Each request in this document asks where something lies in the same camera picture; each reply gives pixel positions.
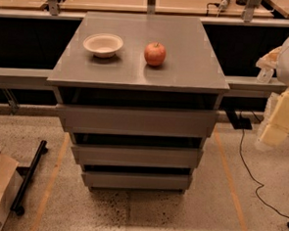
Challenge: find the grey middle drawer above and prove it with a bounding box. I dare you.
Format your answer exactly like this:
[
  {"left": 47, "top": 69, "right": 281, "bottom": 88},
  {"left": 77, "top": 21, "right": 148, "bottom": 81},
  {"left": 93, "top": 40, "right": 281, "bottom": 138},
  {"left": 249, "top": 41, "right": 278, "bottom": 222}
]
[{"left": 72, "top": 144, "right": 203, "bottom": 169}]

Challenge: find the grey metal rail frame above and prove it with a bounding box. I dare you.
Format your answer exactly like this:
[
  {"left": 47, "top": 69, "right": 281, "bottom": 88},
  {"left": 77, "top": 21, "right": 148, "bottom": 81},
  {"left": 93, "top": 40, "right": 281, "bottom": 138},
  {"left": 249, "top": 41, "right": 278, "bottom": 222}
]
[{"left": 0, "top": 0, "right": 289, "bottom": 108}]

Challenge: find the grey drawer cabinet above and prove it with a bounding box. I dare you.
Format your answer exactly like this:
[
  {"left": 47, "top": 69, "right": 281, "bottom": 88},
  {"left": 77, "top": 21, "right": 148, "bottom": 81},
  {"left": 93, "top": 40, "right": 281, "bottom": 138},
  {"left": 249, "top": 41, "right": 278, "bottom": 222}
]
[{"left": 40, "top": 7, "right": 235, "bottom": 201}]

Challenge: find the grey bottom drawer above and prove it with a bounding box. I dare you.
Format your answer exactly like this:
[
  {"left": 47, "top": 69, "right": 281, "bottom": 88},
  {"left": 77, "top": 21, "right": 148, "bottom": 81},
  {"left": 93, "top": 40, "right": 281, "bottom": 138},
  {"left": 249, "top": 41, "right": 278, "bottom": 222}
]
[{"left": 82, "top": 171, "right": 193, "bottom": 191}]

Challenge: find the clear sanitizer bottle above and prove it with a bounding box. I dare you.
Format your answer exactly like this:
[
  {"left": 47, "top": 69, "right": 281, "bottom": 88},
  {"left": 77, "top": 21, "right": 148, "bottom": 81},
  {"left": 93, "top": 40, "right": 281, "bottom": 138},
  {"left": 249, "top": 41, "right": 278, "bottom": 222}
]
[{"left": 257, "top": 68, "right": 275, "bottom": 84}]

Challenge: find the black floor cable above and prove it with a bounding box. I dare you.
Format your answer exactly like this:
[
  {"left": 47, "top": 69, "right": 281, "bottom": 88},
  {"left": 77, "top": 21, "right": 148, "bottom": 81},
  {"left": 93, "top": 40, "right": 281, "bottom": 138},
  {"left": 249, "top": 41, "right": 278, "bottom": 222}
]
[{"left": 233, "top": 110, "right": 289, "bottom": 231}]

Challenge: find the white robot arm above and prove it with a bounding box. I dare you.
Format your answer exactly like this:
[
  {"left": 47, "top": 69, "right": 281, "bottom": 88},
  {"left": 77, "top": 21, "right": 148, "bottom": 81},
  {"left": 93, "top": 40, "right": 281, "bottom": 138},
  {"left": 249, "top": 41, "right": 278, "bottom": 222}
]
[{"left": 256, "top": 37, "right": 289, "bottom": 151}]

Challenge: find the grey drawer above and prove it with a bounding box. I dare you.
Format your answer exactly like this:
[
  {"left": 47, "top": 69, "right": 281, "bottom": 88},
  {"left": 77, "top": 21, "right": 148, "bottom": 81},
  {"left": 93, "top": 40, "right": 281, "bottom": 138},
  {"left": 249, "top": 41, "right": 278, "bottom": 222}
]
[
  {"left": 72, "top": 144, "right": 203, "bottom": 169},
  {"left": 57, "top": 105, "right": 217, "bottom": 138},
  {"left": 82, "top": 171, "right": 193, "bottom": 191}
]

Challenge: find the black floor bracket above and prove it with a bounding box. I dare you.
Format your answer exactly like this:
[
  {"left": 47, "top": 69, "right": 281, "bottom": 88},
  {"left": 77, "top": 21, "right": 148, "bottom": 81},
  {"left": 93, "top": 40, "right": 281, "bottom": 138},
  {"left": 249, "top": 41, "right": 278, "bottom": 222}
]
[{"left": 225, "top": 110, "right": 252, "bottom": 130}]

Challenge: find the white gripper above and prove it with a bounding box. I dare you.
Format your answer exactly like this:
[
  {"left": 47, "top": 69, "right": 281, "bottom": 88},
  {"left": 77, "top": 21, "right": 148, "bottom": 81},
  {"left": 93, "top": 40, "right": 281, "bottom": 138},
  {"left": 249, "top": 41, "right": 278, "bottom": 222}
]
[{"left": 255, "top": 46, "right": 289, "bottom": 151}]

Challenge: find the black metal stand bar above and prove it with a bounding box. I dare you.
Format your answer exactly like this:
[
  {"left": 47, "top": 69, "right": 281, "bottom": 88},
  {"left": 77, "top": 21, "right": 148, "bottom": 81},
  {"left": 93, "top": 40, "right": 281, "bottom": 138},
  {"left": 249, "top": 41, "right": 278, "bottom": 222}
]
[{"left": 10, "top": 140, "right": 48, "bottom": 216}]

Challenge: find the grey top drawer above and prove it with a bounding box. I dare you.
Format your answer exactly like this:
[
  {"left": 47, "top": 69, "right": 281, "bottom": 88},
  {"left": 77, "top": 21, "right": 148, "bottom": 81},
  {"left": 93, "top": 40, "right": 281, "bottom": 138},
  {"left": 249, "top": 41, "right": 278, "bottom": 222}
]
[{"left": 57, "top": 105, "right": 217, "bottom": 138}]

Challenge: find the red apple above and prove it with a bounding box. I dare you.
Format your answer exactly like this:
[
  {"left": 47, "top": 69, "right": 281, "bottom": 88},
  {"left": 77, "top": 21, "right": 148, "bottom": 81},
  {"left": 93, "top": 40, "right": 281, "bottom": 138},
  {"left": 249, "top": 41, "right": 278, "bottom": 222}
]
[{"left": 144, "top": 42, "right": 167, "bottom": 67}]

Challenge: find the white paper bowl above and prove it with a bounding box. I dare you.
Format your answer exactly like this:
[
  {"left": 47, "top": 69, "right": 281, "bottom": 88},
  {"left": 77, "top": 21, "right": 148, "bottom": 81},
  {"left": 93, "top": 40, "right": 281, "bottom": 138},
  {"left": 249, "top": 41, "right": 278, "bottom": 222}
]
[{"left": 83, "top": 33, "right": 123, "bottom": 59}]

